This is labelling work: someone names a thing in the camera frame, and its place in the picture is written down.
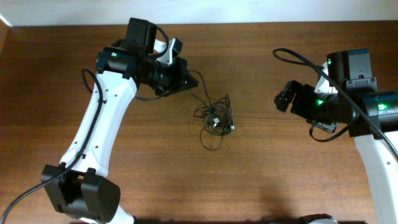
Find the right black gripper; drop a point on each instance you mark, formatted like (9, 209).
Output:
(298, 100)

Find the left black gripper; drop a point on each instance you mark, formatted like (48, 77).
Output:
(181, 76)

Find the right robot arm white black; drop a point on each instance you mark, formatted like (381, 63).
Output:
(346, 100)

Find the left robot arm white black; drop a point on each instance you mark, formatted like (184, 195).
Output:
(79, 186)

